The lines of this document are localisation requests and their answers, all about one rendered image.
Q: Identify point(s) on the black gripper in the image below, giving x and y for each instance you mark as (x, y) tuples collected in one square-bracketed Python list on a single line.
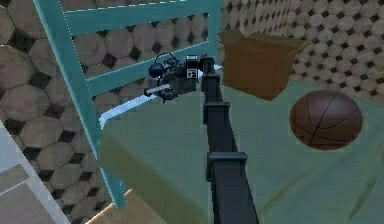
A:
[(178, 83)]

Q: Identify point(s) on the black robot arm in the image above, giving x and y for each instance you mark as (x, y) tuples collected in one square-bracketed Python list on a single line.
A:
[(226, 180)]

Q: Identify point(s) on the teal bed with green cover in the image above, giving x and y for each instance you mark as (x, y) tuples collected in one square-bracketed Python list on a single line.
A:
[(160, 150)]

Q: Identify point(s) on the brown cardboard box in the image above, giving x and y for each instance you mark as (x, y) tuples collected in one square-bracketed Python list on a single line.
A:
[(256, 66)]

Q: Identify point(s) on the light wooden table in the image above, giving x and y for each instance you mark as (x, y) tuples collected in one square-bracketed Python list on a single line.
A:
[(126, 211)]

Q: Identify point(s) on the brown basketball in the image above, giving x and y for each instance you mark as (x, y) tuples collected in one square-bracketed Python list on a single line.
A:
[(325, 120)]

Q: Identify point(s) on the white panelled door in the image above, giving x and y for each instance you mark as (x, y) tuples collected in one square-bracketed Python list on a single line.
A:
[(20, 193)]

